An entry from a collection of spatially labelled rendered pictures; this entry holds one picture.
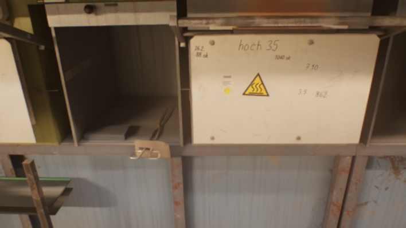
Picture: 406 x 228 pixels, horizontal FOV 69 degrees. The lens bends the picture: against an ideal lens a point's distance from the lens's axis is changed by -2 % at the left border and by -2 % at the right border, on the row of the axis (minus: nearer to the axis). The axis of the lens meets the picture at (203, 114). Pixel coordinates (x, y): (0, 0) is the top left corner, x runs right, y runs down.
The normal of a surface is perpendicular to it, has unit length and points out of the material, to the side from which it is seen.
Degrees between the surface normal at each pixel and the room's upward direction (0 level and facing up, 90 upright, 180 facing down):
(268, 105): 90
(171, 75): 90
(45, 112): 90
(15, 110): 90
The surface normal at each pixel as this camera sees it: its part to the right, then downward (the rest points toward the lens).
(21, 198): -0.02, -0.92
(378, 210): -0.04, 0.40
